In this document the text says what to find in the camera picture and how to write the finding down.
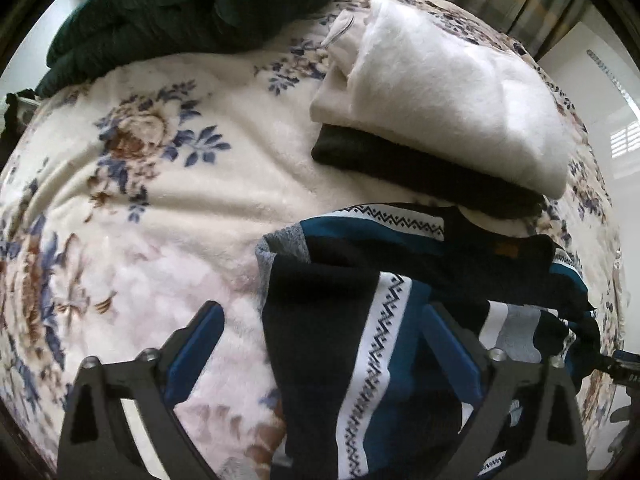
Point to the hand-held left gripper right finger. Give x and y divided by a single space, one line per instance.
450 345

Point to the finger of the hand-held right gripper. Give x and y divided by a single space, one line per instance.
622 367

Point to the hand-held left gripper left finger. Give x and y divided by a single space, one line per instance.
200 340

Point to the navy striped knit sweater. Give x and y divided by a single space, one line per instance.
320 310

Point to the floral bed blanket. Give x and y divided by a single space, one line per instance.
150 210

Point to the black folded garment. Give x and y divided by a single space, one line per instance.
400 165

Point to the white bed headboard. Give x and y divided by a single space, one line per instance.
600 110

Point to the white fleece folded garment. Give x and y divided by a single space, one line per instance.
425 85

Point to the teal folded quilt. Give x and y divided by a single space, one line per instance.
175 5

